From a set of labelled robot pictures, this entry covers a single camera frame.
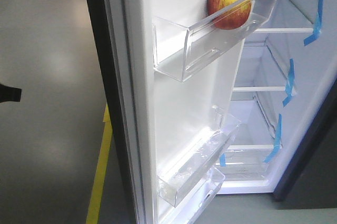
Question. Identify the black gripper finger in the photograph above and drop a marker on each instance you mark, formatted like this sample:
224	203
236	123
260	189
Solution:
10	94

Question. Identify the grey fridge door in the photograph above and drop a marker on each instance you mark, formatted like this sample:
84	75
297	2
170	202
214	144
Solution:
153	115

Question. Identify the clear fridge crisper drawer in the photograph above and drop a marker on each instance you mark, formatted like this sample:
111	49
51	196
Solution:
247	164

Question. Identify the clear upper door bin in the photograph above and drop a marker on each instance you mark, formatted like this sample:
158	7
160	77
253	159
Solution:
180	51

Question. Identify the clear door bin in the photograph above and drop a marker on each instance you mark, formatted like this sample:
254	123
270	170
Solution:
196	201
180	51
177	179

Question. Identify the clear middle door bin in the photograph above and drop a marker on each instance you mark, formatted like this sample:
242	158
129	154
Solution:
177	179

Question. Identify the clear lower door bin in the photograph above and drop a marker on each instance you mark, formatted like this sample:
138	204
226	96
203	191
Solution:
196	201

